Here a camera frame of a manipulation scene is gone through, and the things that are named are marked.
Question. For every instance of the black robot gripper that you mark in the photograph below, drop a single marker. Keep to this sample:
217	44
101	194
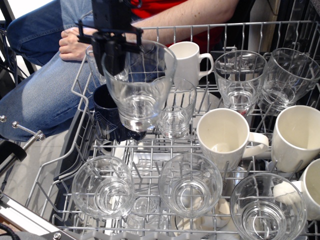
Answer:
110	33

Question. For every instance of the clear glass cup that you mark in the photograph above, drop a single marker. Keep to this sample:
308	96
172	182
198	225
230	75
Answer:
151	75

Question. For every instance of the person's bare forearm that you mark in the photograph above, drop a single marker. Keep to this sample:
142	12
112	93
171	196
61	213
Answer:
195	15

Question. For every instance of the person's hand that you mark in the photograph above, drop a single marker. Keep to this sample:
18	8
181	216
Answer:
70	47

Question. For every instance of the clear glass back left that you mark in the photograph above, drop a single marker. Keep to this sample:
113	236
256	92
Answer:
97	76

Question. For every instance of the dark blue ceramic mug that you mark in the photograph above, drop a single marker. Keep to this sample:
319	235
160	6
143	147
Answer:
108	118

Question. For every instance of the white mug back row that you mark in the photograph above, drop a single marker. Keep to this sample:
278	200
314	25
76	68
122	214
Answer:
189	59

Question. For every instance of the blue jeans leg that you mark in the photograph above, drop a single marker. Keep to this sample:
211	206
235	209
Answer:
44	100

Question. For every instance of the clear glass back middle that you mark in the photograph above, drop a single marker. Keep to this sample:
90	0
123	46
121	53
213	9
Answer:
178	109

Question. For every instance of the clear glass front left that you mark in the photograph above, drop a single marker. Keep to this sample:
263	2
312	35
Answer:
103	188

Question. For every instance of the metal clamp with screw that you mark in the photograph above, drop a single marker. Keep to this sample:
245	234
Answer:
11	152

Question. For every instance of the cream mug centre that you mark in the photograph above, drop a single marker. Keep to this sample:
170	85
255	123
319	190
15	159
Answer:
225	138

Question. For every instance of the cream mug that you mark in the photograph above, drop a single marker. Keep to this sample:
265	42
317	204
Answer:
296	138
225	138

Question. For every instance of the clear glass front centre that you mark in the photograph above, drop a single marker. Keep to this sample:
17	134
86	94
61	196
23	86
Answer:
190	185

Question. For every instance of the small clear glass front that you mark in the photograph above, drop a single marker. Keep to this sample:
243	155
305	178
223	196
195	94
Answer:
144	213

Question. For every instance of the clear glass far back right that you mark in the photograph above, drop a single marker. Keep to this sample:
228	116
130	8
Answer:
291	74

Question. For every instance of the cream mug right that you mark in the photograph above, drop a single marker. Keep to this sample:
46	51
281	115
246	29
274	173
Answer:
296	138

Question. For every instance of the clear glass front right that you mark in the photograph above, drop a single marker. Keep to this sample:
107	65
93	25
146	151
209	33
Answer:
266	206

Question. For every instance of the cream mug far right edge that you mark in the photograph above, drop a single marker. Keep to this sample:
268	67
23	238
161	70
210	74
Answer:
307	188

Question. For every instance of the grey wire dishwasher rack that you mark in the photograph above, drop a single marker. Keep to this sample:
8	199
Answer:
147	156

